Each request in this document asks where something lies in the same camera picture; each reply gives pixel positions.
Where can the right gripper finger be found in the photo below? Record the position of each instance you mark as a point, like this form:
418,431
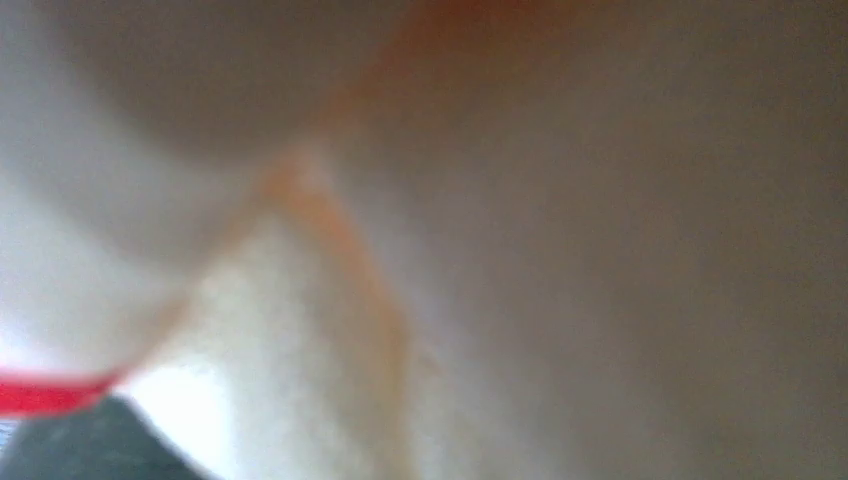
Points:
107,441

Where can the strawberry print ruffled blanket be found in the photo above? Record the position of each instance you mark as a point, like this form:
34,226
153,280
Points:
433,239

